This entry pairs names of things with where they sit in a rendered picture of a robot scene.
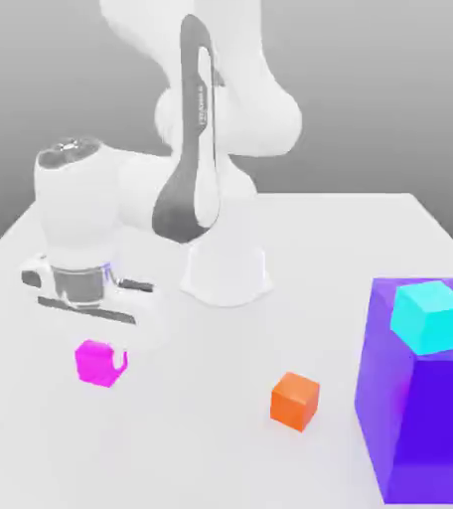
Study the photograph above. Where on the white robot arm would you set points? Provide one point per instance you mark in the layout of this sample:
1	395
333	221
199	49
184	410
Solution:
226	119

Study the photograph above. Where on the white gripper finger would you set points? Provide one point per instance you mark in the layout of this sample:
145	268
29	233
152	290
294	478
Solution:
120	360

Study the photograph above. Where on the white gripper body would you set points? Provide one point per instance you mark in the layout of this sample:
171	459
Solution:
91	318

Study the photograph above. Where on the large purple box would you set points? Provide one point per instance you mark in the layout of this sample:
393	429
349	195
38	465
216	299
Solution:
429	429

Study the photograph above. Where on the small magenta cube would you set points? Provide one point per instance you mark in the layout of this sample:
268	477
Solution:
93	364

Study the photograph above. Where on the small orange cube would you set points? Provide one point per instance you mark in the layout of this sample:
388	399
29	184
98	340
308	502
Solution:
292	401

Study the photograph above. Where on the small cyan cube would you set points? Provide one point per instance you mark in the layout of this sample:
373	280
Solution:
429	318

